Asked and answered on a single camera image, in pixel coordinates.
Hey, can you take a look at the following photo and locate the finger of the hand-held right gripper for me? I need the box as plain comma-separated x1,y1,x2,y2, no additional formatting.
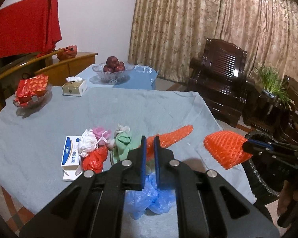
247,139,276,148
242,144,275,155

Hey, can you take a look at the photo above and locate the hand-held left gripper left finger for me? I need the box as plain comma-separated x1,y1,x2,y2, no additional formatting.
20,136,146,238

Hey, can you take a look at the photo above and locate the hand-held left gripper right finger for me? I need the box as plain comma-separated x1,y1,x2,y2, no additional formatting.
154,136,280,238

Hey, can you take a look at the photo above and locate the short orange foam net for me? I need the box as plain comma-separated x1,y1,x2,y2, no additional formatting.
203,131,254,171

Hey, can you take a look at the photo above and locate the black ribbed trash bin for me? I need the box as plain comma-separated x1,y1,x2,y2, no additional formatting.
243,131,282,199

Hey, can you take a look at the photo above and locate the long orange foam net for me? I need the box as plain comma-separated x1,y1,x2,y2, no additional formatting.
146,125,194,159

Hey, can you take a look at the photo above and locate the pink face mask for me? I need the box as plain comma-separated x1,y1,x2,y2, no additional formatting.
93,126,112,145

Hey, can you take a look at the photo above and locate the white tissue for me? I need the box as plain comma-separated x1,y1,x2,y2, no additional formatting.
78,128,100,158

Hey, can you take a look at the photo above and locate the person's right hand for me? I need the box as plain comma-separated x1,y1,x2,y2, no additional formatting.
277,178,298,218

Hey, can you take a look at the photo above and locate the green cloth bag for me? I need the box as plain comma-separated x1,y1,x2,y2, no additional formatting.
110,131,140,165

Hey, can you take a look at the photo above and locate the dark wooden side table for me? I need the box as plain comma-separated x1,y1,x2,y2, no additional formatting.
243,89,298,135

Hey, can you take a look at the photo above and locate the blue plastic bag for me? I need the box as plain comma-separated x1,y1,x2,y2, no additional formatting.
124,172,177,220

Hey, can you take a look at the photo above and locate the crumpled beige paper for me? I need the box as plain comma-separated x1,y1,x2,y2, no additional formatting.
116,124,131,136

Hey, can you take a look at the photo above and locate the red plastic bag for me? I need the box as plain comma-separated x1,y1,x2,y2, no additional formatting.
81,146,109,174

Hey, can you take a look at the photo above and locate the dark wooden armchair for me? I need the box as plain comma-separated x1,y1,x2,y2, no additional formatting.
188,38,250,128
281,74,298,140

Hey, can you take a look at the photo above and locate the potted green plant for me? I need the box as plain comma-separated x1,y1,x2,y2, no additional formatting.
254,64,296,111

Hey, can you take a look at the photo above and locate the white box with blue print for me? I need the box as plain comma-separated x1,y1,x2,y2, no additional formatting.
61,135,90,168

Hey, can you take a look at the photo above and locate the blue tablecloth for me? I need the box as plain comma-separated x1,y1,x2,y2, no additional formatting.
76,64,158,90

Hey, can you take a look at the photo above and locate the grey tablecloth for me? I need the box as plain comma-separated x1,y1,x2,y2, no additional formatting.
0,85,256,216

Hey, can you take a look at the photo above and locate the glass fruit bowl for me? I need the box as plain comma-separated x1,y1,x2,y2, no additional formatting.
92,63,135,84

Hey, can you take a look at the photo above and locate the beige tissue box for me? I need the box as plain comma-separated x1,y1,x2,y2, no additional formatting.
62,77,87,97

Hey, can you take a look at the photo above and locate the small glass dish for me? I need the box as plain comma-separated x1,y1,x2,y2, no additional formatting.
13,84,53,110

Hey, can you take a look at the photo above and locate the light wooden cabinet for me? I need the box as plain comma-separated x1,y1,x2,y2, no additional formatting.
34,52,99,87

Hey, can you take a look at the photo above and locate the beige patterned curtain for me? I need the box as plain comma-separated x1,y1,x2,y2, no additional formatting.
127,0,298,97

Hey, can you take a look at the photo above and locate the red patterned packet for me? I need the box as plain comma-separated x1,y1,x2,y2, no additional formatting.
15,74,49,105

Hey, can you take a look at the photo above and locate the light wooden chair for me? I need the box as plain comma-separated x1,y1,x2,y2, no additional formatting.
0,51,58,125

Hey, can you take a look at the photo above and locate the red cloth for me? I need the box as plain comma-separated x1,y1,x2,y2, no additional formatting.
0,0,63,60

